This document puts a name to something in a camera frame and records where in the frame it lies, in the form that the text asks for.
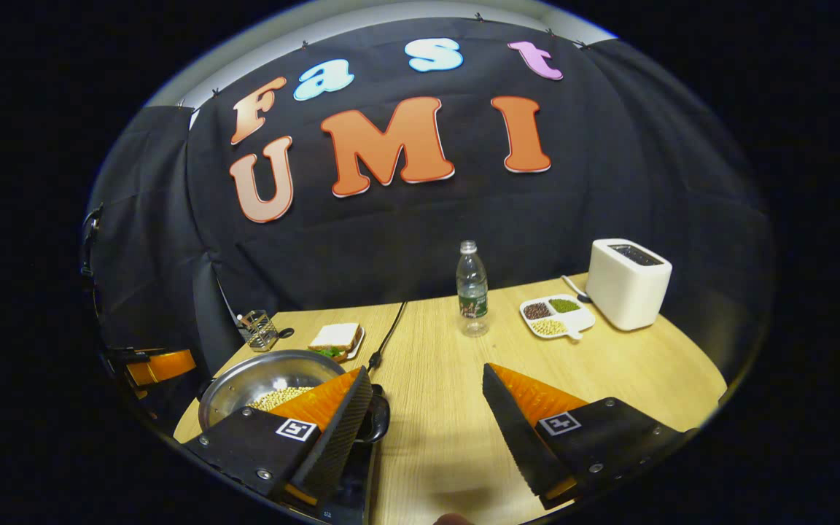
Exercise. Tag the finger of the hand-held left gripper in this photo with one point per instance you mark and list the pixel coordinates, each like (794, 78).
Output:
(168, 364)

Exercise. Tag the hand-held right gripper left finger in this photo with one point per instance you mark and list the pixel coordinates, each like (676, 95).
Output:
(340, 437)

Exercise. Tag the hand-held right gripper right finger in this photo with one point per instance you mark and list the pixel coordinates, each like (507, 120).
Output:
(515, 434)

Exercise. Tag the black induction cooktop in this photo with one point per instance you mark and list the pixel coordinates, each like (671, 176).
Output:
(351, 488)

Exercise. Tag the stainless steel pot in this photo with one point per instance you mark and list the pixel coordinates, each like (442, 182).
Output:
(259, 375)

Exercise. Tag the pile of soybeans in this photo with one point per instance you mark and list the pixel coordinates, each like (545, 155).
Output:
(278, 398)

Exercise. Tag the metal mesh utensil holder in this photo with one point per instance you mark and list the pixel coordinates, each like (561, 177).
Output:
(258, 332)

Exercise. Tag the sandwich on plate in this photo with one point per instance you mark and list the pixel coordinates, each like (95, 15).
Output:
(336, 337)

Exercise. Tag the small black round object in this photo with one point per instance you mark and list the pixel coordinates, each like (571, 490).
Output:
(286, 333)

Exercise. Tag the white divided bean dish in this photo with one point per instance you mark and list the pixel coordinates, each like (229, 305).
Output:
(580, 319)

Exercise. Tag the clear plastic water bottle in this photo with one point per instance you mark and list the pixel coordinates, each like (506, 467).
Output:
(472, 292)

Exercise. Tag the white toaster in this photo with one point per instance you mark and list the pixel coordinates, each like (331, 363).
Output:
(624, 292)

